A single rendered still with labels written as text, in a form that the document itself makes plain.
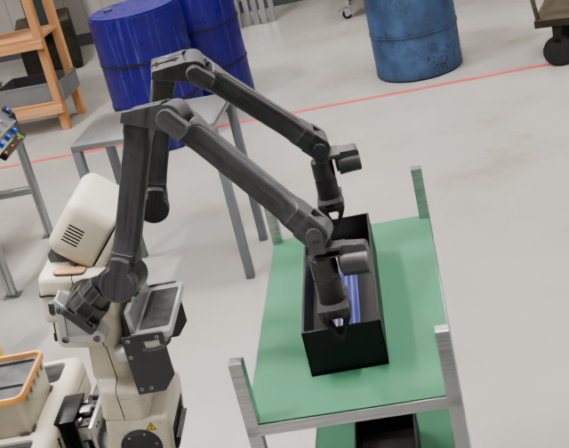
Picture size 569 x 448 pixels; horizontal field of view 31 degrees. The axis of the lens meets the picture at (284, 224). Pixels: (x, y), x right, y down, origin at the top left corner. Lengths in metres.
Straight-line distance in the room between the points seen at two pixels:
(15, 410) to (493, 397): 1.81
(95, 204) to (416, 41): 5.05
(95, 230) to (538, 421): 1.84
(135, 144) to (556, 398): 2.06
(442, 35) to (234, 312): 3.24
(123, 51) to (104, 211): 4.57
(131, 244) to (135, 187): 0.13
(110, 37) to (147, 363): 4.61
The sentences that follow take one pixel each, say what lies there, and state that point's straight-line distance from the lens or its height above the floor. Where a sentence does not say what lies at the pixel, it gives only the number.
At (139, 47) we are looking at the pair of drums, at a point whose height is 0.73.
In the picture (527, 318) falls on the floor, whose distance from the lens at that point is 4.22.
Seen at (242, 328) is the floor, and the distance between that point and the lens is 4.55.
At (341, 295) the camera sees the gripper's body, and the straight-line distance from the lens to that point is 2.17.
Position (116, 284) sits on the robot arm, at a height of 1.25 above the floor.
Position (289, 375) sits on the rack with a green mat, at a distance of 2.31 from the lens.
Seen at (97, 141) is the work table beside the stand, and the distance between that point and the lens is 4.86.
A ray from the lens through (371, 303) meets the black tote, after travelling 2.49.
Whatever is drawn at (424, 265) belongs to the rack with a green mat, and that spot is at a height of 0.95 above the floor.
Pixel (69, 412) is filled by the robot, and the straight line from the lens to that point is 2.74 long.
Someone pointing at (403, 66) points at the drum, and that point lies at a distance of 7.30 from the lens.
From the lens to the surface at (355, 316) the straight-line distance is 2.38.
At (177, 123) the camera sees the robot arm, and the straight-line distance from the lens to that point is 2.09.
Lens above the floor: 2.16
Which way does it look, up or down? 23 degrees down
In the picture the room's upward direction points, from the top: 14 degrees counter-clockwise
